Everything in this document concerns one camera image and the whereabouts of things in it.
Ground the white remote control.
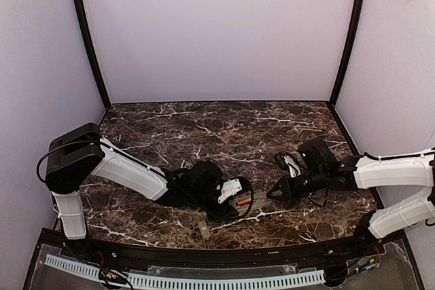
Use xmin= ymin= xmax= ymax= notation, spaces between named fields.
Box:
xmin=229 ymin=192 xmax=273 ymax=214

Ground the orange battery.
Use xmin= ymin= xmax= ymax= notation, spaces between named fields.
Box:
xmin=239 ymin=201 xmax=251 ymax=207

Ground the grey battery cover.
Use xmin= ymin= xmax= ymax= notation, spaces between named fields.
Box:
xmin=198 ymin=221 xmax=211 ymax=239

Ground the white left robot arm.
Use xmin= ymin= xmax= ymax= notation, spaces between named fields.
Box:
xmin=36 ymin=123 xmax=243 ymax=240

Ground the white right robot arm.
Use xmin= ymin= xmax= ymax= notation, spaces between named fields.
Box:
xmin=266 ymin=139 xmax=434 ymax=242

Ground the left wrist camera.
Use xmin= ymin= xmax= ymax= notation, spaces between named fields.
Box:
xmin=215 ymin=177 xmax=251 ymax=204

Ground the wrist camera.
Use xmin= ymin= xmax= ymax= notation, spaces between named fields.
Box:
xmin=274 ymin=152 xmax=305 ymax=179
xmin=215 ymin=177 xmax=251 ymax=204

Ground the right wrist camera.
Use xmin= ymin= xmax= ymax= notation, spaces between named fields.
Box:
xmin=274 ymin=152 xmax=305 ymax=179

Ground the black left camera cable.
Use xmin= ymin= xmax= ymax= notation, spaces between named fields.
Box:
xmin=234 ymin=177 xmax=256 ymax=218

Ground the right white cable duct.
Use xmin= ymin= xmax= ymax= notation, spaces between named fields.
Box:
xmin=128 ymin=270 xmax=326 ymax=290

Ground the white cable duct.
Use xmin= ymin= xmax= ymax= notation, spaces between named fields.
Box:
xmin=44 ymin=254 xmax=99 ymax=281
xmin=128 ymin=270 xmax=326 ymax=290

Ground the black front rail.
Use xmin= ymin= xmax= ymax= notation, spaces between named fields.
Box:
xmin=93 ymin=238 xmax=358 ymax=269

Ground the left white cable duct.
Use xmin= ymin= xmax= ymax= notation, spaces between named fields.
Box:
xmin=44 ymin=254 xmax=99 ymax=281

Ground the right black frame post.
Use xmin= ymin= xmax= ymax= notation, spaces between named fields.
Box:
xmin=328 ymin=0 xmax=364 ymax=107

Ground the black frame post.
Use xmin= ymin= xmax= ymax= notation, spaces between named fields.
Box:
xmin=73 ymin=0 xmax=111 ymax=111
xmin=328 ymin=0 xmax=364 ymax=107

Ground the left black frame post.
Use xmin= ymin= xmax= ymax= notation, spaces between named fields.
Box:
xmin=73 ymin=0 xmax=111 ymax=111

